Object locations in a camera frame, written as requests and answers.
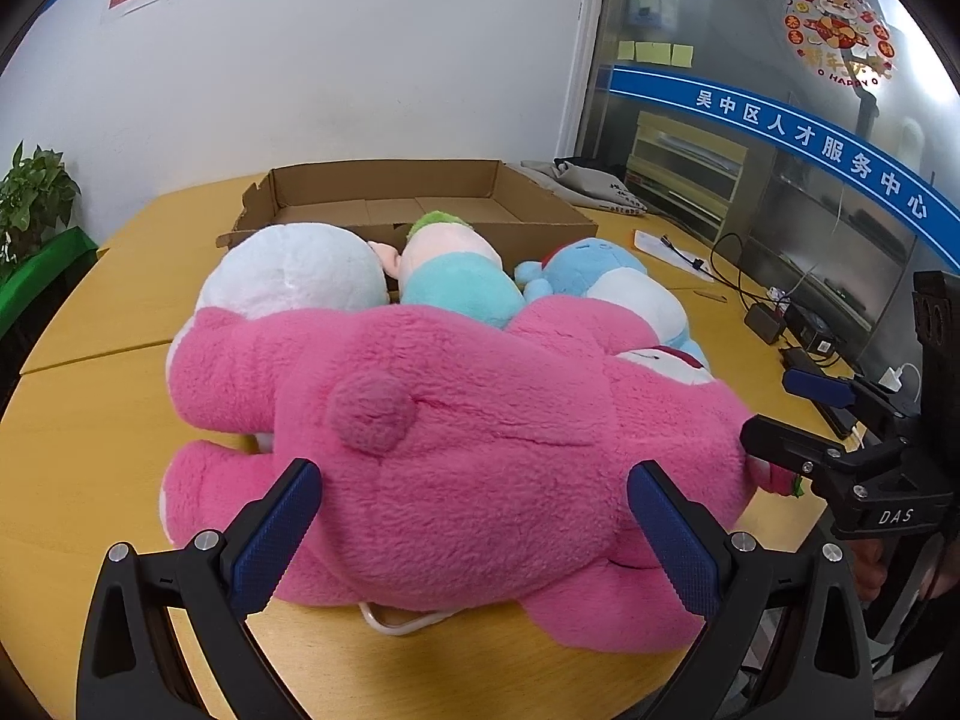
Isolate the thin black cable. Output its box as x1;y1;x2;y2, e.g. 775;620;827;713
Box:
658;236;707;272

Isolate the large cardboard box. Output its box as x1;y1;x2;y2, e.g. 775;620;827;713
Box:
216;159;599;252

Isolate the teal plush doll green hair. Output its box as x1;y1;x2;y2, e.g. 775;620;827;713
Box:
367;211;526;331

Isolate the white paper sheet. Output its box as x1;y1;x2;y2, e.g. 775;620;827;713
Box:
632;229;717;282

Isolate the blue plush toy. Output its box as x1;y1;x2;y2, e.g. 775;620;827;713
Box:
514;238;710;372

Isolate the pale shelf behind glass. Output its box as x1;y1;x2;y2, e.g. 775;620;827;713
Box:
622;111;751;241

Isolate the person's right hand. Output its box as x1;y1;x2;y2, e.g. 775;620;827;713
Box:
853;538;892;605

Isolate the white plush toy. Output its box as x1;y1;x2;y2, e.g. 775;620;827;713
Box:
166;223;391;391

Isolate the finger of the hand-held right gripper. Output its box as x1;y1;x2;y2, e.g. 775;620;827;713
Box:
739;414;912;497
782;367;914;425

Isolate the potted green plant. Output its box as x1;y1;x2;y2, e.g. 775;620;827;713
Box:
0;141;82;271

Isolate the grey cloth bag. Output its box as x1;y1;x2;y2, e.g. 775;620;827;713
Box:
520;157;644;211

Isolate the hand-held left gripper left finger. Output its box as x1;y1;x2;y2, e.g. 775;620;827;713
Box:
75;457;323;720

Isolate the red festive window sticker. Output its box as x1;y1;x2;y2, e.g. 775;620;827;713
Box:
784;0;897;83

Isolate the blue window banner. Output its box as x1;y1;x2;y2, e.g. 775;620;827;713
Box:
609;64;960;271

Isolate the looped black cable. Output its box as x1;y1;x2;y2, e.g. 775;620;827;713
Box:
709;232;788;316

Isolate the black power adapter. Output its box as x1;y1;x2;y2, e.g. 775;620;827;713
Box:
744;302;787;346

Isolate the white charger plug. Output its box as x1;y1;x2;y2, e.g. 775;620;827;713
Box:
874;364;920;398

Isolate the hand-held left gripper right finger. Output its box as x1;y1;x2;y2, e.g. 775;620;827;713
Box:
626;459;878;720

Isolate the pink plush bear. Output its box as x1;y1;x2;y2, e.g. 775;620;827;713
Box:
160;292;807;650

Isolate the small black box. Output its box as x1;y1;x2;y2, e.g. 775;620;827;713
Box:
780;304;837;353

